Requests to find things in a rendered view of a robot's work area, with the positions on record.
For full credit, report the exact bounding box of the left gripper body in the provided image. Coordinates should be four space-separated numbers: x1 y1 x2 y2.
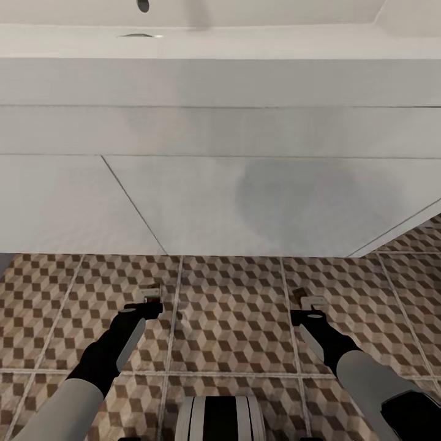
124 302 159 319

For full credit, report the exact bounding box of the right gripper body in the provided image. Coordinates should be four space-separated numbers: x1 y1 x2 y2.
290 310 323 326

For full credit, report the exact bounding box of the robot trunk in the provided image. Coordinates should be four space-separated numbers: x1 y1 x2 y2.
175 396 266 441

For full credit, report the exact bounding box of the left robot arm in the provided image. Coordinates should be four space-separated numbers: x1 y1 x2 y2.
12 288 164 441

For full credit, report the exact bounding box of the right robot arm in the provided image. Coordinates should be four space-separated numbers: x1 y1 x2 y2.
290 296 441 441

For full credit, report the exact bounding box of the mousetrap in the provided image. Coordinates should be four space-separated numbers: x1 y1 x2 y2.
292 287 308 309
146 282 161 303

